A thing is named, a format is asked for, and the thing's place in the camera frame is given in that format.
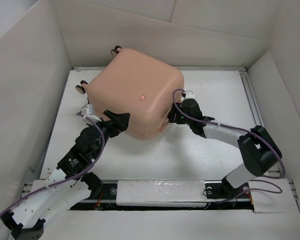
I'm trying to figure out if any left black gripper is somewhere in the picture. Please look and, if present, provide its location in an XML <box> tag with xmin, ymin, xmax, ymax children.
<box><xmin>88</xmin><ymin>110</ymin><xmax>130</xmax><ymax>159</ymax></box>

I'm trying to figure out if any pink hard-shell suitcase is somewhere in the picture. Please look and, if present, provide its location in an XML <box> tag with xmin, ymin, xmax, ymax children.
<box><xmin>75</xmin><ymin>45</ymin><xmax>185</xmax><ymax>140</ymax></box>

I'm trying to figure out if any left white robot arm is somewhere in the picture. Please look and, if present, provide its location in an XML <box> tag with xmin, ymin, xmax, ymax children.
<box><xmin>0</xmin><ymin>110</ymin><xmax>131</xmax><ymax>240</ymax></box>

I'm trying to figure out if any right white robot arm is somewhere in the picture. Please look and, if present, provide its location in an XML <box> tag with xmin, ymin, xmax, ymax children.
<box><xmin>168</xmin><ymin>99</ymin><xmax>282</xmax><ymax>203</ymax></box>

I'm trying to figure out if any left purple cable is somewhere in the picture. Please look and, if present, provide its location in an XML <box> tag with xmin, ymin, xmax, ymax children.
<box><xmin>0</xmin><ymin>112</ymin><xmax>107</xmax><ymax>231</ymax></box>

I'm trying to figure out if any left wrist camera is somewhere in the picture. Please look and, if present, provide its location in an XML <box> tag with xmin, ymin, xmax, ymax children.
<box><xmin>80</xmin><ymin>104</ymin><xmax>100</xmax><ymax>122</ymax></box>

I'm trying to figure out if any white padded base rail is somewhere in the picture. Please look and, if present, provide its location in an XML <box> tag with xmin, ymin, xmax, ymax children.
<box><xmin>116</xmin><ymin>180</ymin><xmax>208</xmax><ymax>207</ymax></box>

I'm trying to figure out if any aluminium frame rail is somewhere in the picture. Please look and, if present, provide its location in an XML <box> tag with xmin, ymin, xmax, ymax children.
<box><xmin>239</xmin><ymin>67</ymin><xmax>297</xmax><ymax>201</ymax></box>

